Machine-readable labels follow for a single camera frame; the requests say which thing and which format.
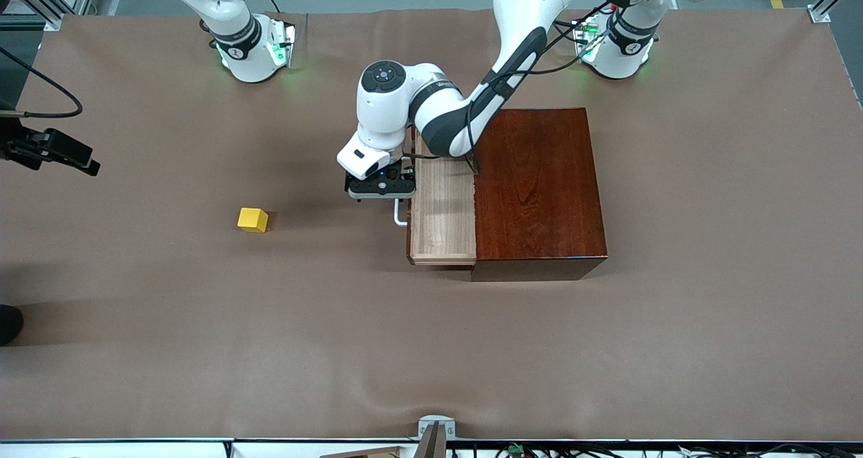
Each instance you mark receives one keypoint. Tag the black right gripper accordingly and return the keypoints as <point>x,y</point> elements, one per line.
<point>20,143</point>

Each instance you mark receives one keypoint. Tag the black rounded object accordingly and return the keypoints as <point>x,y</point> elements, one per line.
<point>8,324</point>

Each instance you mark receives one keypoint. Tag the silver base connector plate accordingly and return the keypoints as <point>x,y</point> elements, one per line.
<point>282,46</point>
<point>588,40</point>

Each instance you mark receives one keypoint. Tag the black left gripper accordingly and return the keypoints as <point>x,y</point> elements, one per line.
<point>392,172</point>

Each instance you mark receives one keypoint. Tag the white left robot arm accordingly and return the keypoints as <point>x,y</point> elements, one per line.
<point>519,13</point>

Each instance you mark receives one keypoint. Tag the dark wooden drawer cabinet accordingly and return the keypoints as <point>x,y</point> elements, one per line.
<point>539,208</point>

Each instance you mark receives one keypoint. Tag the small green connector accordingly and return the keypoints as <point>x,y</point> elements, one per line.
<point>516,450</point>

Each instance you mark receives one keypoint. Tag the brown table cover sheet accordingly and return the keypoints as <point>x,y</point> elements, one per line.
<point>337,343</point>

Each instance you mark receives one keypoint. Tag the grey metal camera bracket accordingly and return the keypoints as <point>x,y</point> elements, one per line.
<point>438,419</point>

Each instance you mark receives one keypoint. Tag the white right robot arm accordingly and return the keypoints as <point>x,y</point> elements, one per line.
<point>246,63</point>

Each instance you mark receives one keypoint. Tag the tan board piece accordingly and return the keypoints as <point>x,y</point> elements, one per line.
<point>371,453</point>

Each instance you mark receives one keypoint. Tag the light wood drawer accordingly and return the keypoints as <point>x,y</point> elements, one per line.
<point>441,228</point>

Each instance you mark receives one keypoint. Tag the yellow block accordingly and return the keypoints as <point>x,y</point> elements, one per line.
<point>252,219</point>

